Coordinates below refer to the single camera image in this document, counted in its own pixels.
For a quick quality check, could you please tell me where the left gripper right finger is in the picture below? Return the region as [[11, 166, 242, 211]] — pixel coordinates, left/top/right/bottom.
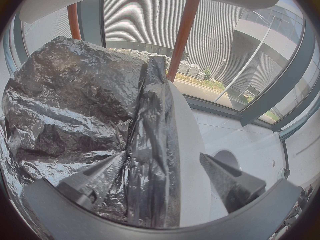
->
[[199, 153, 266, 214]]

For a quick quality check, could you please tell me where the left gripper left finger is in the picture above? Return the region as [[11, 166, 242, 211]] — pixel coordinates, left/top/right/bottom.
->
[[58, 151, 129, 208]]

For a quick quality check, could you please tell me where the black plastic bag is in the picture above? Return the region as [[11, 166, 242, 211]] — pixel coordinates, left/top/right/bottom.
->
[[0, 36, 181, 228]]

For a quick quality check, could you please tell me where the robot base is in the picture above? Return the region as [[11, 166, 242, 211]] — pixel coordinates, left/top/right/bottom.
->
[[277, 167, 314, 234]]

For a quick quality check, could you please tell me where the white trash bin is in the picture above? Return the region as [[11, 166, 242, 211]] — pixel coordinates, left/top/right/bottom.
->
[[210, 149, 241, 200]]

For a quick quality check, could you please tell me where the white chair with wooden legs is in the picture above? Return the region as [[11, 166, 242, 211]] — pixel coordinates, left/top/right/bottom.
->
[[19, 0, 279, 228]]

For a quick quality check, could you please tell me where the window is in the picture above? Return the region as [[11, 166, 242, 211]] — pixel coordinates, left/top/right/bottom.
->
[[4, 0, 320, 140]]

